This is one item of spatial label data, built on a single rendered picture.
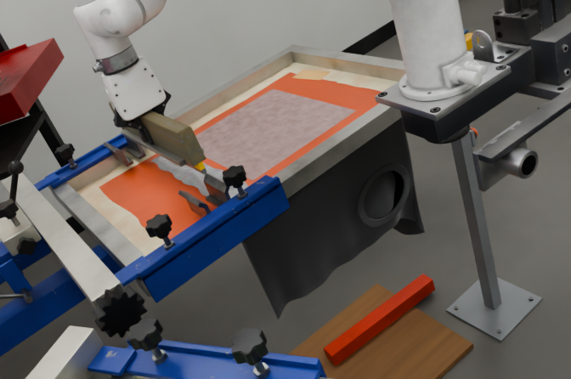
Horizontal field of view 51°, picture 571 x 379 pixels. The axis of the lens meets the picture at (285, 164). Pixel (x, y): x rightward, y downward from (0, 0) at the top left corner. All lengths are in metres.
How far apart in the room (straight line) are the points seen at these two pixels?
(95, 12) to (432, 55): 0.60
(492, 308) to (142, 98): 1.38
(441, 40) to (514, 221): 1.63
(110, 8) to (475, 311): 1.52
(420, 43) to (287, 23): 3.01
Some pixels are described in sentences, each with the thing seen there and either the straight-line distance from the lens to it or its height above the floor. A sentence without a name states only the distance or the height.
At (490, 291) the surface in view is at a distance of 2.06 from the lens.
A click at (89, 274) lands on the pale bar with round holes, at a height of 1.04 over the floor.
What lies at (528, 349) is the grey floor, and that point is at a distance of 2.02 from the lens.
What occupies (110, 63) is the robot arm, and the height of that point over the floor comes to 1.27.
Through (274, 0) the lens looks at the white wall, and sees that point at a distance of 3.81.
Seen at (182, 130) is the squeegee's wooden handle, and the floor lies 1.14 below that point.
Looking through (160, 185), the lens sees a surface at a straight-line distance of 1.37.
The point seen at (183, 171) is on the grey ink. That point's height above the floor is 0.96.
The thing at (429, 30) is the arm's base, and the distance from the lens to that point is 0.88.
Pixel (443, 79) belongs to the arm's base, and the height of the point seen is 1.16.
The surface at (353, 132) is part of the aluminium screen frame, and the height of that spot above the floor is 0.99.
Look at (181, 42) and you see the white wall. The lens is 3.51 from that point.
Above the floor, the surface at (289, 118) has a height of 0.96.
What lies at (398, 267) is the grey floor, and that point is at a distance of 2.35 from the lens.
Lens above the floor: 1.55
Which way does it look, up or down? 29 degrees down
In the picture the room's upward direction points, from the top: 21 degrees counter-clockwise
